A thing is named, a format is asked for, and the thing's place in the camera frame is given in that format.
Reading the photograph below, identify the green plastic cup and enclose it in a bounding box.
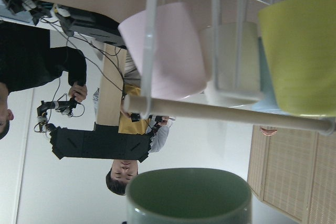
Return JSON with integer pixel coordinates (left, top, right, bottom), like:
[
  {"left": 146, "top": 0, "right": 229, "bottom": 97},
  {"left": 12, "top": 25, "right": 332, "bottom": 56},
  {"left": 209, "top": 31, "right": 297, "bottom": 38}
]
[{"left": 126, "top": 168, "right": 252, "bottom": 223}]

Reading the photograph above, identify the pink plastic cup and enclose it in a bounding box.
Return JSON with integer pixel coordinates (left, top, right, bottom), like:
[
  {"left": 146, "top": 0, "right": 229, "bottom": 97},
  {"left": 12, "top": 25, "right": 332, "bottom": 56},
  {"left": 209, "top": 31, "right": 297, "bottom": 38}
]
[{"left": 118, "top": 2, "right": 211, "bottom": 101}]

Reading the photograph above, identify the cream white plastic cup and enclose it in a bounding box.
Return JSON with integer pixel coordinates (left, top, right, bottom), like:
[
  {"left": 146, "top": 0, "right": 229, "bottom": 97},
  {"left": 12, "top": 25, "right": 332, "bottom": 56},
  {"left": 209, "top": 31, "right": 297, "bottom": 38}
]
[{"left": 199, "top": 22, "right": 263, "bottom": 108}]

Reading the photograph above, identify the yellow plastic cup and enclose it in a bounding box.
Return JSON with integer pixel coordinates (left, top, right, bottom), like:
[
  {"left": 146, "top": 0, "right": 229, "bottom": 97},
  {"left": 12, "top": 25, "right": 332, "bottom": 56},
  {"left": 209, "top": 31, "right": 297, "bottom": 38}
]
[{"left": 258, "top": 0, "right": 335, "bottom": 117}]

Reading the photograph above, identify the person in yellow shirt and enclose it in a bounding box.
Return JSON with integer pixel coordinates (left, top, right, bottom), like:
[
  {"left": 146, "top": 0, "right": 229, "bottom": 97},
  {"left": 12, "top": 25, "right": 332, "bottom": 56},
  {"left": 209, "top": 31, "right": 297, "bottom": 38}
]
[{"left": 106, "top": 82, "right": 176, "bottom": 196}]

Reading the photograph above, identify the woven bamboo cabinet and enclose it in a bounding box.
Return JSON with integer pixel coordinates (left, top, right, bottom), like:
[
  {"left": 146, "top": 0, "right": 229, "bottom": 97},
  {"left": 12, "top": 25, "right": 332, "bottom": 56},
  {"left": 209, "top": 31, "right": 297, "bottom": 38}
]
[{"left": 247, "top": 125, "right": 335, "bottom": 223}]

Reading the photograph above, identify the person in black top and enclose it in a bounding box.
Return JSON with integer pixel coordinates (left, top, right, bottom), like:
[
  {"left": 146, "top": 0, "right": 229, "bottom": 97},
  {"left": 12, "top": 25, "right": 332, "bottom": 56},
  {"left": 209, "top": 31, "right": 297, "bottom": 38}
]
[{"left": 1, "top": 22, "right": 87, "bottom": 138}]

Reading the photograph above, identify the white wire cup rack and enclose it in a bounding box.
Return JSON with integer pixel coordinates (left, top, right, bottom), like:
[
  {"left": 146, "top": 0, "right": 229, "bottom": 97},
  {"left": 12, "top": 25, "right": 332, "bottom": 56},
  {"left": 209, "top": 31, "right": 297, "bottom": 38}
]
[{"left": 122, "top": 0, "right": 335, "bottom": 135}]

